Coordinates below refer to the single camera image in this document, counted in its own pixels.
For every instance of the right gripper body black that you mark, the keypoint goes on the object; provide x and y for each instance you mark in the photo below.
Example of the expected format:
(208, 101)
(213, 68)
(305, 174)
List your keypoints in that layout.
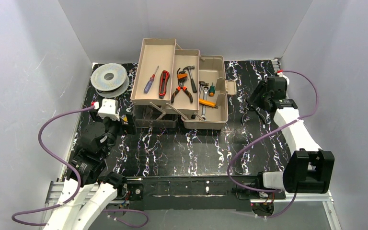
(259, 97)

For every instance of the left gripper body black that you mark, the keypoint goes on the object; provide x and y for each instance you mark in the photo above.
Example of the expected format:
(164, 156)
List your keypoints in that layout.
(128, 123)

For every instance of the blue handled tool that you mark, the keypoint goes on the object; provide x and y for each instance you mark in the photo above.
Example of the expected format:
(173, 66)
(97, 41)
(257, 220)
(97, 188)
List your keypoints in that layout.
(150, 82)

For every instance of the green handled screwdriver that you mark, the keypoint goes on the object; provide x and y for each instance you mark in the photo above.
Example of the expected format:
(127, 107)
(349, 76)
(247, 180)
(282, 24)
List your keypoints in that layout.
(211, 91)

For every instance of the steel combination wrench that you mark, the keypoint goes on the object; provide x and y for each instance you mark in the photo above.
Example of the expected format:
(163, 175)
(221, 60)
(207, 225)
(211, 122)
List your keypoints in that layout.
(203, 98)

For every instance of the beige plastic tool box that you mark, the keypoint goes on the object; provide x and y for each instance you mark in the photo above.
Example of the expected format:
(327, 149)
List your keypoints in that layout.
(174, 84)

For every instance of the orange yellow utility knife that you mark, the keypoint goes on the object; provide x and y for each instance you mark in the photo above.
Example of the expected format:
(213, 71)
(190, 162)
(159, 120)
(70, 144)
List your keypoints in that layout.
(207, 103)

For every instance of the red utility knife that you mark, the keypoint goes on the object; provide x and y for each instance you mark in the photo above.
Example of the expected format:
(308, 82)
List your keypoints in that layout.
(163, 83)

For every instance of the orange hex key set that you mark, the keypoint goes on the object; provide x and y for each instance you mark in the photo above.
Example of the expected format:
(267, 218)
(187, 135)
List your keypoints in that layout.
(182, 77)

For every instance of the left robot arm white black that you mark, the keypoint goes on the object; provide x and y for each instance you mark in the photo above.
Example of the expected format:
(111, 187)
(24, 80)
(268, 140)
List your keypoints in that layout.
(85, 194)

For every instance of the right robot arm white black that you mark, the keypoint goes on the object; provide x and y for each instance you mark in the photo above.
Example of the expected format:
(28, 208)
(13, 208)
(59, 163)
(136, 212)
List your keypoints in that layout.
(310, 168)

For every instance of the white filament spool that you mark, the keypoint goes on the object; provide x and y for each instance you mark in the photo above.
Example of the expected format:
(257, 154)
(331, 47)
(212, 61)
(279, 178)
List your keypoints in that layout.
(110, 80)

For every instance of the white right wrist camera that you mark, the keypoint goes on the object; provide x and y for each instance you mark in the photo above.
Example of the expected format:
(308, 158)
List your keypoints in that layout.
(280, 73)

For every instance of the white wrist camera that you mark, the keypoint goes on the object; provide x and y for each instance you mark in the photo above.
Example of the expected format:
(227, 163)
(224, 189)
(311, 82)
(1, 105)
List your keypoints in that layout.
(108, 109)
(280, 73)

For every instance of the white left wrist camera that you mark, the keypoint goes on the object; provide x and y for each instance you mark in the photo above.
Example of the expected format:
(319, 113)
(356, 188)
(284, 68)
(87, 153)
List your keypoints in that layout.
(108, 109)

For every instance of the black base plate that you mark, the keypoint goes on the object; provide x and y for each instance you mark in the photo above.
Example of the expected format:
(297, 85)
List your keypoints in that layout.
(191, 192)

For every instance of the aluminium frame rail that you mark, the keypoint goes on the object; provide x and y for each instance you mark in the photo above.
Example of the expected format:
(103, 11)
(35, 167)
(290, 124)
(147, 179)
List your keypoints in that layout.
(325, 201)

